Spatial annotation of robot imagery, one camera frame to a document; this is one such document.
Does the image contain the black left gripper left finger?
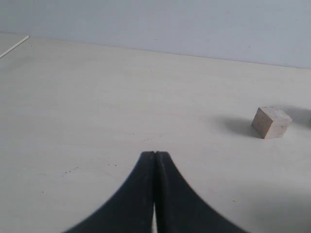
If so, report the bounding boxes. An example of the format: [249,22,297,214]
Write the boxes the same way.
[66,151,156,233]

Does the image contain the small wooden cube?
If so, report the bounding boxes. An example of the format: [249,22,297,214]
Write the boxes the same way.
[251,106,292,139]

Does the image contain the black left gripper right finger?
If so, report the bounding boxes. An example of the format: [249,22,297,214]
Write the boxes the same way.
[155,151,245,233]

